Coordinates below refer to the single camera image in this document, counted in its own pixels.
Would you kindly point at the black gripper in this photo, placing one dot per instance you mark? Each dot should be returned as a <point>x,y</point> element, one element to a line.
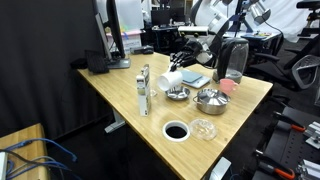
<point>193,52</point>

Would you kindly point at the white mug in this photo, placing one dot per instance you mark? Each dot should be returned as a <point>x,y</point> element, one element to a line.
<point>169,80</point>

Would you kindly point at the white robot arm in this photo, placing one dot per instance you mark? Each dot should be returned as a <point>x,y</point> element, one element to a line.
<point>204,38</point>

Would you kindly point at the small silver pan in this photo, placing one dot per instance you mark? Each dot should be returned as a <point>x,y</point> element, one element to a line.
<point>178,93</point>

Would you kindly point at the black computer mouse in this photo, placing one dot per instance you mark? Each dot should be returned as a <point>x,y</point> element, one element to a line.
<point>148,51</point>

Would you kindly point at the white cardboard box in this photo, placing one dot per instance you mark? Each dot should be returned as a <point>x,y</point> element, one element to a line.
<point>130,39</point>

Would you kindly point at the black glass electric kettle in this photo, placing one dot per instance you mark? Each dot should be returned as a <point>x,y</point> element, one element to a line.
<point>232,60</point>

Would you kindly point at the pink plastic cup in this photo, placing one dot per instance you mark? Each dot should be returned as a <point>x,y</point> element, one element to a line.
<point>227,86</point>

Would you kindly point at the clear glass lid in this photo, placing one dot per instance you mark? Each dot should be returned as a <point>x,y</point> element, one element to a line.
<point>203,129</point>

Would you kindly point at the black keyboard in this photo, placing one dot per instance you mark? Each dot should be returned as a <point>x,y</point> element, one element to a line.
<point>95,62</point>

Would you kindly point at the black computer monitor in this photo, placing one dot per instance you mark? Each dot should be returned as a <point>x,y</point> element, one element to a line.
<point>117,59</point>

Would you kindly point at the black office chair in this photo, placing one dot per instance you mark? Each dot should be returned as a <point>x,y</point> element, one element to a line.
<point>297,74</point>

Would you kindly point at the orange handled clamp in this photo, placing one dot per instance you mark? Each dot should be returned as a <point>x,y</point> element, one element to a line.
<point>273,167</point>
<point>294,125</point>

